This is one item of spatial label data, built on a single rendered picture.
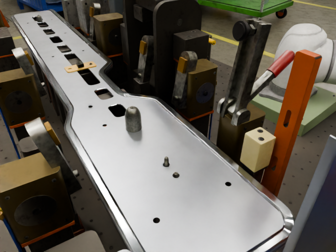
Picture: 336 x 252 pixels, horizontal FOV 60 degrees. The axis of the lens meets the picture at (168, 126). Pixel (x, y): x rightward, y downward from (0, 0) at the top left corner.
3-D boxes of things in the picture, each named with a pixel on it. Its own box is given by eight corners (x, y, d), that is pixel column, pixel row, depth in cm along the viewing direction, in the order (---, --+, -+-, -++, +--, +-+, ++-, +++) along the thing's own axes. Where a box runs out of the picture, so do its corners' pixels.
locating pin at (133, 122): (123, 132, 60) (120, 104, 56) (137, 127, 61) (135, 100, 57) (130, 140, 57) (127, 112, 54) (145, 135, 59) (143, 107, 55)
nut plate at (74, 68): (67, 73, 79) (66, 69, 78) (63, 68, 81) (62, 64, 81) (97, 66, 82) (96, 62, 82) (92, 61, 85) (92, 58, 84)
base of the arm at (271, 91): (267, 75, 132) (269, 64, 128) (318, 91, 120) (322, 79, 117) (248, 92, 121) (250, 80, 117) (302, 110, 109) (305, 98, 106)
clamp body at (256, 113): (203, 225, 75) (216, 109, 54) (232, 209, 79) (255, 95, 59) (219, 245, 70) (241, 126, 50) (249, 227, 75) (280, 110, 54)
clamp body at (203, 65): (173, 180, 88) (175, 64, 66) (202, 167, 93) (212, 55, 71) (185, 194, 84) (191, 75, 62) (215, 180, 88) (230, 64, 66)
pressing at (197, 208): (3, 18, 127) (1, 14, 126) (55, 11, 136) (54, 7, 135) (169, 325, 31) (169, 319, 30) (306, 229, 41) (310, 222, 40)
